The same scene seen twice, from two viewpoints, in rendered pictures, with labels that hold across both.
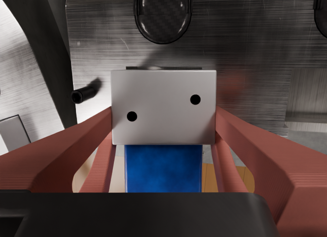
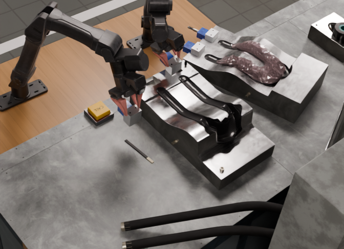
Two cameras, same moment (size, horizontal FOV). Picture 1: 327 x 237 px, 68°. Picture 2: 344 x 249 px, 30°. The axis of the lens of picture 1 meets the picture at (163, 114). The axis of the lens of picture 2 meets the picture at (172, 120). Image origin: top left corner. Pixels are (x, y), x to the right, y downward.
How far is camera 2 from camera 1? 2.29 m
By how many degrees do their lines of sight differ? 24
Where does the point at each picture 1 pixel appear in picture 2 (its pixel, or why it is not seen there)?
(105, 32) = (189, 72)
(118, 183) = not seen: hidden behind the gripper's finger
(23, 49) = (205, 67)
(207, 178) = (147, 74)
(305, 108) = (150, 84)
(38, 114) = (194, 59)
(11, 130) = (196, 52)
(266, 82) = (162, 78)
